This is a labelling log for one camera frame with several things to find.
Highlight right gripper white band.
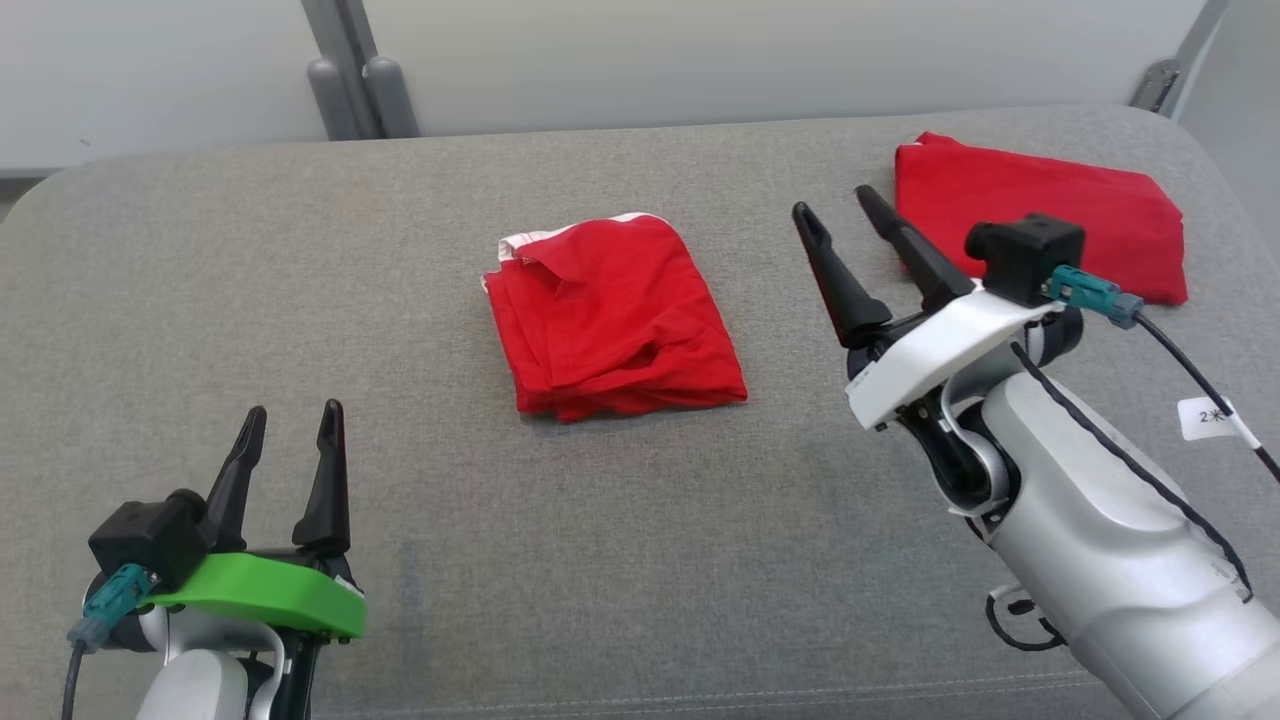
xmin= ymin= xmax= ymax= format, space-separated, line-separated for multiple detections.
xmin=792 ymin=185 xmax=1063 ymax=431

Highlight grey frame post with bracket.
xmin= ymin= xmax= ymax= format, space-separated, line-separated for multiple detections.
xmin=1130 ymin=0 xmax=1231 ymax=113

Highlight grey fabric sofa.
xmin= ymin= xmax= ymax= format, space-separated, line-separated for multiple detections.
xmin=0 ymin=105 xmax=1280 ymax=720

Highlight red Bulls 23 jersey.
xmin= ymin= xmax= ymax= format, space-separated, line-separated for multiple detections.
xmin=893 ymin=132 xmax=1189 ymax=306

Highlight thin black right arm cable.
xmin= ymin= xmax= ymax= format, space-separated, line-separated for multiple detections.
xmin=985 ymin=340 xmax=1256 ymax=653

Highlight right camera cable teal plug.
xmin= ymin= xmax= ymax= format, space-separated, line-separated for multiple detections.
xmin=1043 ymin=265 xmax=1280 ymax=486

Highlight red shorts white stripes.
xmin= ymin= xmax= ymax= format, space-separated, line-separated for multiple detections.
xmin=482 ymin=212 xmax=749 ymax=421

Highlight camera cable teal plug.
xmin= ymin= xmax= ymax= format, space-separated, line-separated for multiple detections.
xmin=62 ymin=563 xmax=161 ymax=720
xmin=1043 ymin=265 xmax=1280 ymax=486

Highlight white cable label tag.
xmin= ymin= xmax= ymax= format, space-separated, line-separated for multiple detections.
xmin=1178 ymin=396 xmax=1263 ymax=448

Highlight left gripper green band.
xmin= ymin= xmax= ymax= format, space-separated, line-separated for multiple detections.
xmin=145 ymin=399 xmax=367 ymax=641

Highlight grey metal frame post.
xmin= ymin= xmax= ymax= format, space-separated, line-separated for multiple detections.
xmin=335 ymin=0 xmax=421 ymax=139
xmin=300 ymin=0 xmax=386 ymax=141

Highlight left camera cable teal plug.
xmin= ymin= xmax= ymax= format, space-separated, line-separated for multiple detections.
xmin=62 ymin=563 xmax=161 ymax=720

